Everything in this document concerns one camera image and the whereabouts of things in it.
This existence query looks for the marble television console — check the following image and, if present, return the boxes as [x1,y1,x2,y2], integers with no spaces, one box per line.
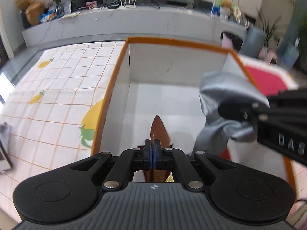
[22,3,247,48]

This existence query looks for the grey metal bin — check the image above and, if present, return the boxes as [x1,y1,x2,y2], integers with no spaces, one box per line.
[241,27,267,58]

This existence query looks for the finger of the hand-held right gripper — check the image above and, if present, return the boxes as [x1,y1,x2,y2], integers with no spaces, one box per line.
[218,101,261,124]

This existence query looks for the brown leather pouch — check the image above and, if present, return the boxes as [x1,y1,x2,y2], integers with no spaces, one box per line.
[143,115,173,182]

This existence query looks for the pink space heater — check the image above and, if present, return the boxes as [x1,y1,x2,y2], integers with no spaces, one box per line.
[259,50,279,64]

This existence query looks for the blue water jug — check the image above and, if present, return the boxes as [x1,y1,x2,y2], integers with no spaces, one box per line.
[278,38,299,67]

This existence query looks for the blue snack packets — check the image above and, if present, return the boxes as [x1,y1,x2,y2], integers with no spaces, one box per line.
[38,11,57,23]

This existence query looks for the white tablet device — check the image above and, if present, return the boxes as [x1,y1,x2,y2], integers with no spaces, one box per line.
[0,122,13,173]

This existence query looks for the orange cardboard box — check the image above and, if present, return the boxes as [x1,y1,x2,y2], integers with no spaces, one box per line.
[91,37,296,192]

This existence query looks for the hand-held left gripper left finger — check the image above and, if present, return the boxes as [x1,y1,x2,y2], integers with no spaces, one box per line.
[69,139,152,191]

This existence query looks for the dried flower bunch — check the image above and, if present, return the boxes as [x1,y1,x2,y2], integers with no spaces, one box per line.
[14,0,31,10]

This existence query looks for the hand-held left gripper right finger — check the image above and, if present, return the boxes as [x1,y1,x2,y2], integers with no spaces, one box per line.
[154,139,238,189]

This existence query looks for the long-leaf potted plant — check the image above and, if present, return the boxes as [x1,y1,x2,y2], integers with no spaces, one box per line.
[257,7,281,46]

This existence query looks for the silver grey cloth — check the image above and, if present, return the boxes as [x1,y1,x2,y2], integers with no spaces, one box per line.
[192,71,270,156]

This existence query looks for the gold vase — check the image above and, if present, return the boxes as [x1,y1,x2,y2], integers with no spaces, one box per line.
[25,2,46,26]

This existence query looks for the lemon printed blanket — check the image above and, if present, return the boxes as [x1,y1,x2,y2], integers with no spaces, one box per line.
[0,42,125,223]

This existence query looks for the sheet of paper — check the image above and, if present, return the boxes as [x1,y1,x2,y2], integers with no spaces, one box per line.
[59,12,81,19]

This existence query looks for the white router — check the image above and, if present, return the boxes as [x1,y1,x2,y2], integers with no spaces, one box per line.
[119,0,138,9]

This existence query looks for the pink trash bin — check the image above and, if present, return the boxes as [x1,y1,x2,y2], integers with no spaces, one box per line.
[220,30,245,51]

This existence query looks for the black cables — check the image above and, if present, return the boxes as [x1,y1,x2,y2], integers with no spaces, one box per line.
[137,0,160,9]

